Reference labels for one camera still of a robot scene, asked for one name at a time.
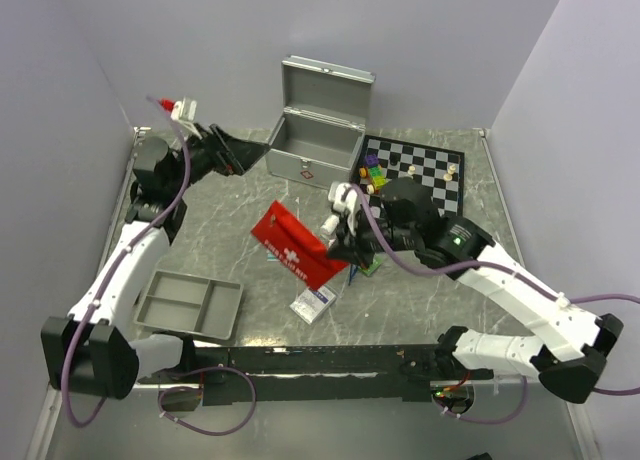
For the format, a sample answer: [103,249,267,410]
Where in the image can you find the white chess piece right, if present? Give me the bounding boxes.
[443,164,457,182]

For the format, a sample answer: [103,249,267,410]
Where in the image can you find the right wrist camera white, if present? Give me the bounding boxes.
[327,181,360,234]

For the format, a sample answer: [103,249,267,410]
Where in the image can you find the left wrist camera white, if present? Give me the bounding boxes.
[159,97,197,132]

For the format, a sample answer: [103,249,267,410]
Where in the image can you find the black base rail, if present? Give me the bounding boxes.
[140,344,493,406]

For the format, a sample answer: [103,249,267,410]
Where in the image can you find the grey plastic divided tray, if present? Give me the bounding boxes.
[134,270,244,341]

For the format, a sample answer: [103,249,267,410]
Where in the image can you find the silver metal medicine case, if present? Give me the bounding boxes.
[266,55,375,189]

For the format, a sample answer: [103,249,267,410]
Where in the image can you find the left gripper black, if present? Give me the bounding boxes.
[167,123,270,196]

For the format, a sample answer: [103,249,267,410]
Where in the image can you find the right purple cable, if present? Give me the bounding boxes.
[344,187,640,426]

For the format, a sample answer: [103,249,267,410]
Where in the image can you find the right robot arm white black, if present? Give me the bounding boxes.
[322,177,624,404]

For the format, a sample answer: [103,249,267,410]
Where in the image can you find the black white chessboard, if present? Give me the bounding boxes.
[352,135,465,218]

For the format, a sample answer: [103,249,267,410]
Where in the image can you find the red first aid pouch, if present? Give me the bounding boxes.
[251,200,348,290]

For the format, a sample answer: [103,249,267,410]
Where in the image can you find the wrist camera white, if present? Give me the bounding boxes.
[327,181,360,234]
[159,97,197,132]

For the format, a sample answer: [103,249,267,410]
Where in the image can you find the white bandage roll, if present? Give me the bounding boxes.
[320,215,339,237]

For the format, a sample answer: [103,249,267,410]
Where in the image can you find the green white medicine box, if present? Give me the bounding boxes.
[359,256,383,277]

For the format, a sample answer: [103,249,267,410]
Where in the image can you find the colourful toy brick car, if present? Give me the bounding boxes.
[358,154,387,195]

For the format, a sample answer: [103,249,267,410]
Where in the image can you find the blue tweezers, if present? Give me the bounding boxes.
[348,265,360,286]

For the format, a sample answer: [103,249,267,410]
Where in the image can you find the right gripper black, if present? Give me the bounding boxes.
[325,205,421,271]

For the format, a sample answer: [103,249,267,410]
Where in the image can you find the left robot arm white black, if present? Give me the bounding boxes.
[41,125,270,399]

